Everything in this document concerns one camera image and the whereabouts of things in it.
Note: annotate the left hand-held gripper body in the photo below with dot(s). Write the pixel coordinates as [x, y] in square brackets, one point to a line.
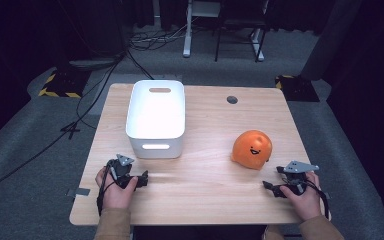
[120, 169]

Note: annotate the grey flat stand base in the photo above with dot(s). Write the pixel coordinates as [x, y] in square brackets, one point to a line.
[91, 64]

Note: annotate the black yellow striped stand base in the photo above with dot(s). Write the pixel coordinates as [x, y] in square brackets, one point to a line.
[65, 83]
[296, 88]

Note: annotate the orange smiley plush toy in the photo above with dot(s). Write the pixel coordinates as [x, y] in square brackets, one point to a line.
[250, 148]

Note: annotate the white plastic storage bin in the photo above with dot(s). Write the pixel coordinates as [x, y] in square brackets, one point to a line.
[155, 116]

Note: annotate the person's left hand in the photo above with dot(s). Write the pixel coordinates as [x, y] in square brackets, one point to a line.
[115, 196]

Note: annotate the white desk leg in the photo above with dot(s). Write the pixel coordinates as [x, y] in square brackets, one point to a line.
[258, 46]
[188, 33]

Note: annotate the person's right hand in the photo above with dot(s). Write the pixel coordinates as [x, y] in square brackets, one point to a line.
[308, 205]

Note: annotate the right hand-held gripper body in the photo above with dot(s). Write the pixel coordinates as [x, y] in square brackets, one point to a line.
[296, 175]

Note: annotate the black metal chair frame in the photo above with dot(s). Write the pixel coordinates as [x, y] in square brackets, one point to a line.
[240, 25]

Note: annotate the grey tape strip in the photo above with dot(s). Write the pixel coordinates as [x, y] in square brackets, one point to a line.
[81, 191]

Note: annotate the grey round table grommet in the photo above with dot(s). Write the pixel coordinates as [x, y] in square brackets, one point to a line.
[232, 99]

